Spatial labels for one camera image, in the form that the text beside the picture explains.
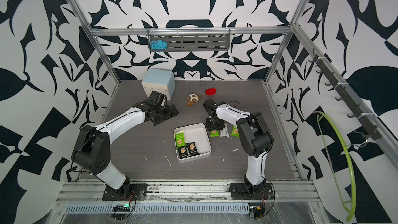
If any grey wall rack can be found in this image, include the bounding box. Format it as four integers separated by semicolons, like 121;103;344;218
147;28;231;52

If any small green cookie packet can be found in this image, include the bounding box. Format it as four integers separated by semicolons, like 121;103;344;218
231;126;239;138

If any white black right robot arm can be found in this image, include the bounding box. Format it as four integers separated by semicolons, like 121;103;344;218
203;99;274;194

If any black cookie packet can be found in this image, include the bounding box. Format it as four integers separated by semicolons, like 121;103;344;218
186;142;199;157
177;146;189;159

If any white storage box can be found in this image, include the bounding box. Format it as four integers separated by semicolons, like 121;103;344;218
173;123;212;163

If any green hose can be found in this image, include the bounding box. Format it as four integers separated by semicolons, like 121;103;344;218
313;110;357;222

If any brown white plush toy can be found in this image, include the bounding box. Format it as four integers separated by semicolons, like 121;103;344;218
187;93;202;107

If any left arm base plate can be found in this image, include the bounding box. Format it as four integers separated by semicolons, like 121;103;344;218
102;183;148;201

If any blue crochet item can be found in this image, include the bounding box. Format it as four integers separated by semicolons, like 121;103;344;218
150;40;169;52

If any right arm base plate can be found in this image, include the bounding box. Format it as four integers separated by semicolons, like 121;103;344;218
228;182;275;200

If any red plush heart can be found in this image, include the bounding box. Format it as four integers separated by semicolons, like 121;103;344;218
205;88;217;96

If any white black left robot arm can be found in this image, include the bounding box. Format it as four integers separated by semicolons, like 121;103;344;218
71;91;179;194

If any white cookie packet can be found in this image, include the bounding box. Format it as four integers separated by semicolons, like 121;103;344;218
219;124;230;138

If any light blue drawer cabinet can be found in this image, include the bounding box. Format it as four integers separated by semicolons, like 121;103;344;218
142;68;175;100

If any black hook rail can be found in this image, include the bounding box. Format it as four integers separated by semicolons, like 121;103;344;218
311;49;382;141

